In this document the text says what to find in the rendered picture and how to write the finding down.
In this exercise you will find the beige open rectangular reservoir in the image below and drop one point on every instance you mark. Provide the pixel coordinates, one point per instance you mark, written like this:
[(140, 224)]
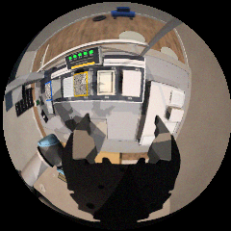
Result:
[(105, 84)]

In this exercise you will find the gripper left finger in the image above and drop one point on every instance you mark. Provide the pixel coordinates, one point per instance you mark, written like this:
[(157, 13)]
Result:
[(79, 151)]

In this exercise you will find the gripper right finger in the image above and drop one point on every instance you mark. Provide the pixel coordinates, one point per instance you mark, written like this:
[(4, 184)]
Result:
[(164, 151)]

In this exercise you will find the grey tip rack with blue rim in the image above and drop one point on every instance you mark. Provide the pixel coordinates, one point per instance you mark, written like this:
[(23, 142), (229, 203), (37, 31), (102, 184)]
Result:
[(53, 90)]

